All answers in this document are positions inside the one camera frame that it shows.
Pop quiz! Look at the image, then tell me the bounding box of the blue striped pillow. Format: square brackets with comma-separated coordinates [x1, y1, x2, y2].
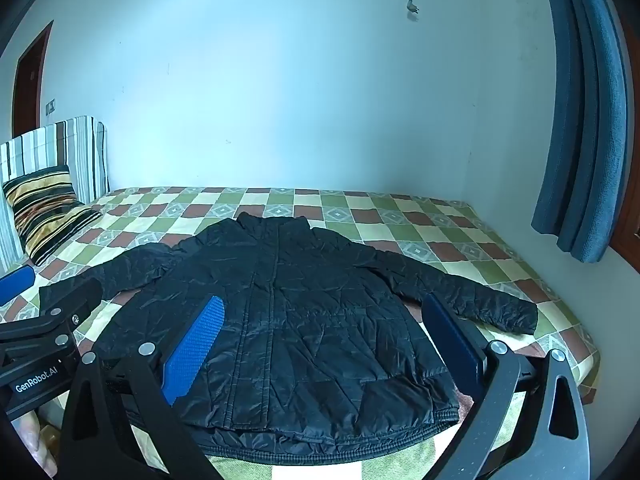
[0, 115, 111, 273]

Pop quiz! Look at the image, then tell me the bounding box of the yellow black striped pillow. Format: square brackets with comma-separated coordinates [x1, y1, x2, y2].
[2, 164, 103, 267]

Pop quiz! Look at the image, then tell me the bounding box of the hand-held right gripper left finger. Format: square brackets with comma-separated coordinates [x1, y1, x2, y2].
[55, 294, 226, 480]

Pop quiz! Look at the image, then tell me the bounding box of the checkered green brown bedsheet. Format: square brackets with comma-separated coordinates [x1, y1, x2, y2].
[0, 186, 601, 480]

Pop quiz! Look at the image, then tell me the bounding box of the brown wooden door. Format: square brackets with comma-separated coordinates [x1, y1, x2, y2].
[11, 20, 54, 138]

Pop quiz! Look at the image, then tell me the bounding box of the person's left hand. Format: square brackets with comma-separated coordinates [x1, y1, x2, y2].
[9, 404, 59, 479]

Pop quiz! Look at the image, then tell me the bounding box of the blue curtain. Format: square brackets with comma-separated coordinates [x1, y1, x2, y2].
[531, 0, 630, 264]

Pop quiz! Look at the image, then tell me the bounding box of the black quilted jacket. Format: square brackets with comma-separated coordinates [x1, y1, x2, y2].
[39, 211, 539, 458]

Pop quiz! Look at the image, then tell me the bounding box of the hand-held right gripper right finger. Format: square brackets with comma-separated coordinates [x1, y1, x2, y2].
[422, 292, 594, 480]

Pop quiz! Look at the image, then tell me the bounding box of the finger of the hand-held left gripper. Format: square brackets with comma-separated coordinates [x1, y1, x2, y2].
[0, 276, 104, 363]
[0, 265, 37, 307]

